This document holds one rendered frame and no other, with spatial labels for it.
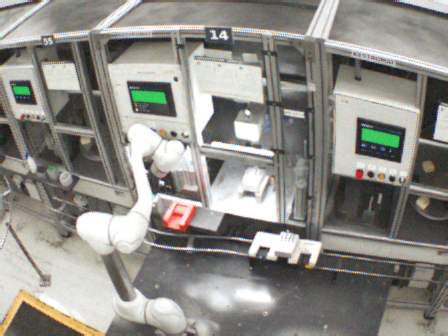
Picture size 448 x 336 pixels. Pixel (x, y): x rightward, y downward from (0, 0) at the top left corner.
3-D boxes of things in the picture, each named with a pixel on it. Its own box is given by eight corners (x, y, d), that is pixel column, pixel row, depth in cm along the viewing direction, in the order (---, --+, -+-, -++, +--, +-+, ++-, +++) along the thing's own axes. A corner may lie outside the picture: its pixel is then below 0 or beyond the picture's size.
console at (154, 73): (120, 136, 248) (104, 67, 217) (145, 104, 267) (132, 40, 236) (191, 147, 234) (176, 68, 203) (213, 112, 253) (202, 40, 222)
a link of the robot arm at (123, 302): (150, 330, 224) (114, 321, 229) (157, 309, 237) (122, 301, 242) (106, 232, 178) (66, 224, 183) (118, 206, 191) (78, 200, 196)
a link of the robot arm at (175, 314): (183, 336, 223) (174, 320, 208) (152, 330, 227) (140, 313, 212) (190, 314, 234) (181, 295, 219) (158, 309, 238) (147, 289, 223)
